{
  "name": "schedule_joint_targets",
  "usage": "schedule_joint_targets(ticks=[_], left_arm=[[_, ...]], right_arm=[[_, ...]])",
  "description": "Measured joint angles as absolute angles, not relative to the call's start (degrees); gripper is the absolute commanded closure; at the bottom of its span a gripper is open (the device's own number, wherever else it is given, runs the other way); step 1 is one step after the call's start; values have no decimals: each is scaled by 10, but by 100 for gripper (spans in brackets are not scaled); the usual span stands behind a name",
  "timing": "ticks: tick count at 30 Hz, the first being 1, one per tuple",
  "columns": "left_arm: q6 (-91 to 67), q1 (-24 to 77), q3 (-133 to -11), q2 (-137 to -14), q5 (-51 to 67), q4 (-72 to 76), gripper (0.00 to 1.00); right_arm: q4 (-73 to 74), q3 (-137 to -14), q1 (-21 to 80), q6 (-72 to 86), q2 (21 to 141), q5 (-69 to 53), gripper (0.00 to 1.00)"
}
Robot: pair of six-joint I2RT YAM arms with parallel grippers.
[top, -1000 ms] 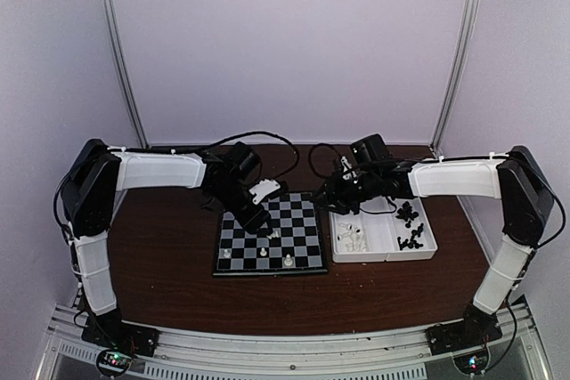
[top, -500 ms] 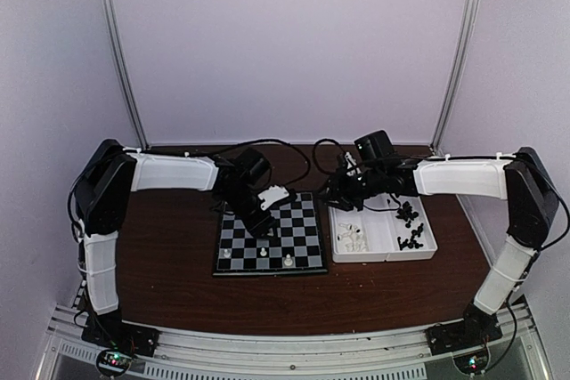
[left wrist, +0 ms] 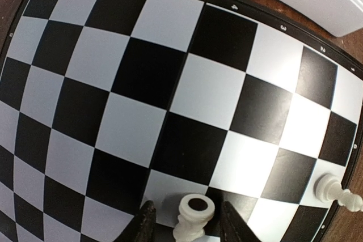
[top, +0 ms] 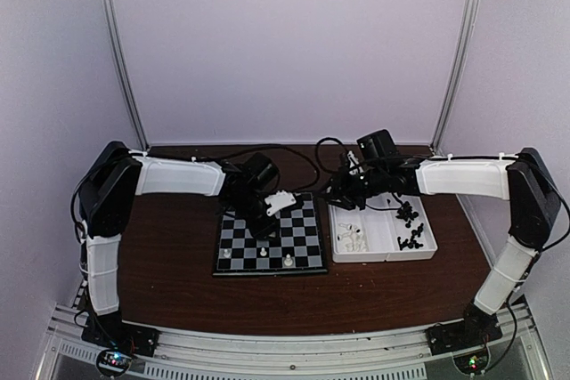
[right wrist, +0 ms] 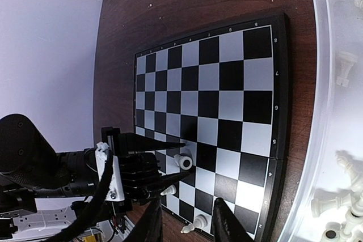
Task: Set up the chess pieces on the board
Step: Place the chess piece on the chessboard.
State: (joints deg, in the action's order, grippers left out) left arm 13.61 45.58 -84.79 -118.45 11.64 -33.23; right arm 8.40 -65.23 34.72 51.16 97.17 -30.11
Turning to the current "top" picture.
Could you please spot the black chess pieces lower pile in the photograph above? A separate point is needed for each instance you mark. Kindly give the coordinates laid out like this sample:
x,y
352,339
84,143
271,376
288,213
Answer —
x,y
412,242

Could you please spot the right controller board with LEDs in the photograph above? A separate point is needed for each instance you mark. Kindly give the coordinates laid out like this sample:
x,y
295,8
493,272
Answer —
x,y
472,363

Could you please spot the aluminium front rail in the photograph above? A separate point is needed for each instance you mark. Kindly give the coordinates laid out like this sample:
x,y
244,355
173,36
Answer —
x,y
183,354

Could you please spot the white divided plastic tray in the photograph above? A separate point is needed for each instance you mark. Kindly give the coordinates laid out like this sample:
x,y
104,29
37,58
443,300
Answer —
x,y
382,229

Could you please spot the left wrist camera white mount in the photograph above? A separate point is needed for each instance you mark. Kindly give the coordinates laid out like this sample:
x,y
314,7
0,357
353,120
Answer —
x,y
278,201

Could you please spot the black chess pieces upper pile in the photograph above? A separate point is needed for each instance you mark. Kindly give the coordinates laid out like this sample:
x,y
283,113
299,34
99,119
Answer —
x,y
406,213

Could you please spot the aluminium frame post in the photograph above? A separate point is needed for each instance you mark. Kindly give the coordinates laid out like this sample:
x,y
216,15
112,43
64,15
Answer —
x,y
124,81
467,25

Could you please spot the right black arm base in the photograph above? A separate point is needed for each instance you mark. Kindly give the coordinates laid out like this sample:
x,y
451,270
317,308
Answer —
x,y
476,328

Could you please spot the left controller board with LEDs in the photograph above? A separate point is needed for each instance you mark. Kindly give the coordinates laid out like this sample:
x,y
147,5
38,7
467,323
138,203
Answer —
x,y
112,362

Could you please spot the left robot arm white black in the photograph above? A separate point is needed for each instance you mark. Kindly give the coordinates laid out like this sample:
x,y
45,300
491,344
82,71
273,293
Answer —
x,y
119,175

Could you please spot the white chess pieces lower pile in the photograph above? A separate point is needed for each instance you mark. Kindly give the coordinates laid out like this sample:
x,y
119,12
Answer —
x,y
351,238

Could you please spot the right aluminium frame post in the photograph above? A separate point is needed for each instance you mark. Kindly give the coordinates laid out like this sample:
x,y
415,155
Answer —
x,y
467,25

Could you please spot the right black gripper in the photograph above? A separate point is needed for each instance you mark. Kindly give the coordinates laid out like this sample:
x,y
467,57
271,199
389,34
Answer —
x,y
340,191

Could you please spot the black grey chess board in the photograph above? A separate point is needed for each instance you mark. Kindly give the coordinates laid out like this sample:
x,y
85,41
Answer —
x,y
299,234

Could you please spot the controller board with leds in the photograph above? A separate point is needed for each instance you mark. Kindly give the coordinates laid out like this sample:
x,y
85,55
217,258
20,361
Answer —
x,y
112,362
472,363

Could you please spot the left aluminium frame post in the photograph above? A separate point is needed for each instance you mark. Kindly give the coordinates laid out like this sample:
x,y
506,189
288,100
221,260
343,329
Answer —
x,y
124,81

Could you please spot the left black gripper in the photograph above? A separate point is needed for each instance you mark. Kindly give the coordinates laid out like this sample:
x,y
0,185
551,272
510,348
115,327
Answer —
x,y
263,230

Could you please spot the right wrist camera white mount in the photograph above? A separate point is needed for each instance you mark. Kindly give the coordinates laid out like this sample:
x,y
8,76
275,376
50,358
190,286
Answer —
x,y
351,163

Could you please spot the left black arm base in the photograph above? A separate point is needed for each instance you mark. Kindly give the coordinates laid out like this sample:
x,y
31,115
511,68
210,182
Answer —
x,y
110,331

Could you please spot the black chess pieces pile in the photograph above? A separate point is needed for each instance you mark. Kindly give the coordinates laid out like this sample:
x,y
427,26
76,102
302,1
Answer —
x,y
406,213
412,242

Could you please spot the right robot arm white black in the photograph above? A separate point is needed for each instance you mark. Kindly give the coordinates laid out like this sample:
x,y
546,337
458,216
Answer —
x,y
521,179

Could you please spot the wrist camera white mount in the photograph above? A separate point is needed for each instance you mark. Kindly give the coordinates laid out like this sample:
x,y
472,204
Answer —
x,y
351,163
278,201

